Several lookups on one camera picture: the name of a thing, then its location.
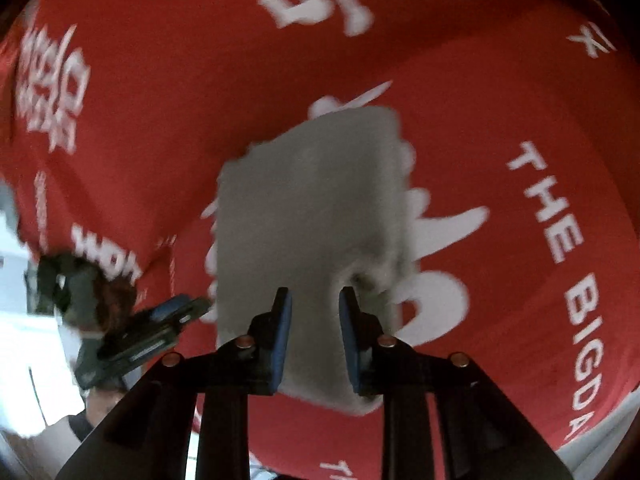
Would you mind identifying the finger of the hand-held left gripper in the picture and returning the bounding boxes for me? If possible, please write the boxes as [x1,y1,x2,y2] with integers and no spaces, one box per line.
[131,296,213,327]
[97,327,180,362]

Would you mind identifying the person's left forearm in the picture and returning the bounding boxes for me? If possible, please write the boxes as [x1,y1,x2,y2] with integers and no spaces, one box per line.
[67,387,132,443]

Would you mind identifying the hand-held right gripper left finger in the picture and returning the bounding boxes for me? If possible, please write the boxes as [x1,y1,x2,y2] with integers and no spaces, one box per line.
[55,287,293,480]

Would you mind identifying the red printed blanket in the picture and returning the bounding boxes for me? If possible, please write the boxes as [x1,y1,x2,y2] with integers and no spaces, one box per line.
[0,0,640,480]

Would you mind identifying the small grey cloth garment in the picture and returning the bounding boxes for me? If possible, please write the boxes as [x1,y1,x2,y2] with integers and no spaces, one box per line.
[212,105,417,417]

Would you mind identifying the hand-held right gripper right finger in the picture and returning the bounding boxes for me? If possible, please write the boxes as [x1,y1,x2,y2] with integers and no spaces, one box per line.
[338,286,573,480]

